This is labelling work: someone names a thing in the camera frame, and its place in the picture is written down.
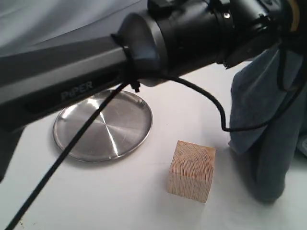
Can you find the wooden cube block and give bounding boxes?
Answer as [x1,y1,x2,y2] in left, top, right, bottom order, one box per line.
[167,140,216,203]

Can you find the blue-grey fleece towel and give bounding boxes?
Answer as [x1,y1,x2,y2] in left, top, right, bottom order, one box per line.
[229,47,307,203]

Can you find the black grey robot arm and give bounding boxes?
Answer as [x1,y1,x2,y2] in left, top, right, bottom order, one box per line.
[0,0,307,177]

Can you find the round stainless steel plate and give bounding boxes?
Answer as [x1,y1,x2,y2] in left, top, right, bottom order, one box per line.
[53,90,153,162]

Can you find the grey backdrop cloth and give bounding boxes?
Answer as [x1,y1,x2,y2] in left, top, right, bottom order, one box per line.
[0,0,147,56]

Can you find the black cable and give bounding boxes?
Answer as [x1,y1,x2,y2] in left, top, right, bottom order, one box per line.
[4,40,307,230]

